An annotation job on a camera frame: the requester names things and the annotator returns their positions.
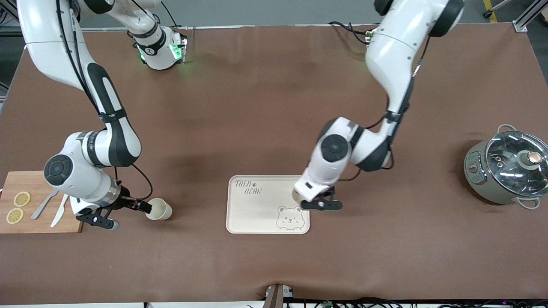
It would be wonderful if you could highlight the brown table mat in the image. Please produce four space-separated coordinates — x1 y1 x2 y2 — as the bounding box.
0 24 548 305

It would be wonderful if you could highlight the black base cable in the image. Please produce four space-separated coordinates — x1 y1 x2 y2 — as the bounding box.
328 21 370 43

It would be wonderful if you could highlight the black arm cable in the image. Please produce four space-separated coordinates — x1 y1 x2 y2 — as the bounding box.
337 36 431 183
56 0 154 207

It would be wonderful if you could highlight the black left camera mount plate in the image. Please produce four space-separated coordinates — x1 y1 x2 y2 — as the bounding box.
301 198 343 211

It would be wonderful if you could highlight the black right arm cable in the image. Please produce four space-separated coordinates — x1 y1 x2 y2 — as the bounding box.
56 0 154 207

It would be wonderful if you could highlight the sage green cooking pot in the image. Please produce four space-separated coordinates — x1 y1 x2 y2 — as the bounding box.
464 124 548 210

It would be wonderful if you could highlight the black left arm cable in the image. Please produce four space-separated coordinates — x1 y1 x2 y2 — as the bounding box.
337 36 431 183

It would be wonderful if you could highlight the grey camera stand post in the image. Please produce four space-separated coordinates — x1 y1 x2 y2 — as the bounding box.
263 284 294 308

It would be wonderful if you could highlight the aluminium frame profile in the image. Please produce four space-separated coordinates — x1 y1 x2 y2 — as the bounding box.
513 0 548 33

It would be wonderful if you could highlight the beige bear print tray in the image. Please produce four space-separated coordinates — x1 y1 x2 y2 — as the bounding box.
226 175 310 235

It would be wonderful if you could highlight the black right camera mount plate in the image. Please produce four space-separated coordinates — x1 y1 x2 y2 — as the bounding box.
76 208 116 229

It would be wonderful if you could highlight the glass pot lid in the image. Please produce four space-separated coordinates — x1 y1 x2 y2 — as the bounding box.
485 130 548 197

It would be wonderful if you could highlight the grey plastic knife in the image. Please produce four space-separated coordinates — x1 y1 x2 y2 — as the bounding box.
31 189 59 220

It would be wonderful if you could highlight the white plastic knife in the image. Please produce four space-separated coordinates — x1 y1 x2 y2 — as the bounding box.
51 194 70 228

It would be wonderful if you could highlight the bamboo cutting board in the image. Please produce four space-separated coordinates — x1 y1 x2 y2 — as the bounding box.
0 171 84 234

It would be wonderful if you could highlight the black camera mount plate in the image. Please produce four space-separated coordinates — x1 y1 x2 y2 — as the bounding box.
301 198 343 211
76 208 116 229

